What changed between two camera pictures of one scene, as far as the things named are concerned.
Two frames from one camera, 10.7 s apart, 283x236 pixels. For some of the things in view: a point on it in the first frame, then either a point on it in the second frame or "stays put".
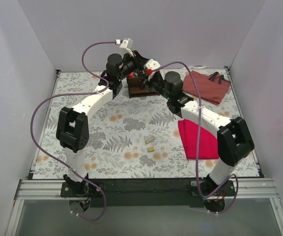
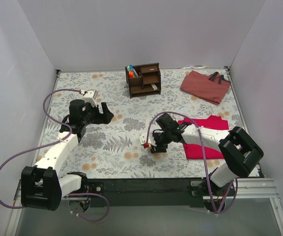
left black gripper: [136, 61] → [99, 114]
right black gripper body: [150, 80] → [157, 146]
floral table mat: [137, 136] stays put
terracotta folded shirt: [212, 87] stays put
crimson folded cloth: [208, 142] stays put
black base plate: [147, 193] stays put
